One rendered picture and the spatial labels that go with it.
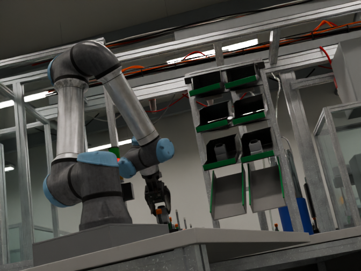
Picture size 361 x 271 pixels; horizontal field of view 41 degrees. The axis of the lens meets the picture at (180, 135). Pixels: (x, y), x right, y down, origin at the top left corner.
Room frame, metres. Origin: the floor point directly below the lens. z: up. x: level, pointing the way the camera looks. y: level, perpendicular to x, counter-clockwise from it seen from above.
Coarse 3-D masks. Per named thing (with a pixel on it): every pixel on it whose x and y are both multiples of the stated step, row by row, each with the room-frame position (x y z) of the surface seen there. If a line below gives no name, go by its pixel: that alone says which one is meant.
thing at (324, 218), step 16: (288, 80) 2.96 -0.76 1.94; (288, 96) 2.97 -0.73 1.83; (304, 112) 2.96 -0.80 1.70; (304, 128) 2.96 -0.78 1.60; (304, 144) 2.96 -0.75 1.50; (304, 160) 2.97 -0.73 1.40; (320, 176) 2.96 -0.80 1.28; (320, 192) 2.96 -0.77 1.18; (320, 208) 2.96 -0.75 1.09; (320, 224) 2.97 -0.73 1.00
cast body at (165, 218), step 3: (159, 207) 1.95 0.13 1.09; (162, 207) 1.95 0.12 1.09; (165, 207) 1.95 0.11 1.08; (162, 210) 1.95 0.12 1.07; (165, 210) 1.95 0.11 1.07; (162, 213) 1.95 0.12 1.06; (165, 213) 1.95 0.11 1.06; (168, 213) 1.99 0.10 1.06; (156, 216) 1.94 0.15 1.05; (162, 216) 1.93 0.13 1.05; (165, 216) 1.93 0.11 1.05; (168, 216) 1.97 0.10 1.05; (156, 219) 1.94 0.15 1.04; (165, 219) 1.93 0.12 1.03; (168, 219) 1.96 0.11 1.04; (159, 222) 1.94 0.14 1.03; (165, 222) 1.95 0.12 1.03; (168, 222) 1.96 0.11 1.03
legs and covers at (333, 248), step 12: (348, 240) 1.67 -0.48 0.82; (360, 240) 1.66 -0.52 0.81; (276, 252) 1.69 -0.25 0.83; (288, 252) 1.68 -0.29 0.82; (300, 252) 1.68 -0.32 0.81; (312, 252) 1.68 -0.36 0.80; (324, 252) 1.67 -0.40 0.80; (336, 252) 1.67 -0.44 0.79; (348, 252) 2.04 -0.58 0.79; (360, 252) 2.03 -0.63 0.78; (216, 264) 1.70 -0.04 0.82; (228, 264) 1.70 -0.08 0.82; (240, 264) 1.70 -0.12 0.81; (252, 264) 1.69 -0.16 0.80; (264, 264) 1.69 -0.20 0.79; (276, 264) 1.69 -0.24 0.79; (288, 264) 3.02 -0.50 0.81; (300, 264) 3.01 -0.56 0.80; (324, 264) 3.00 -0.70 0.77; (336, 264) 2.64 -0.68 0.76; (348, 264) 2.34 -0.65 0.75; (360, 264) 2.09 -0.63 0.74
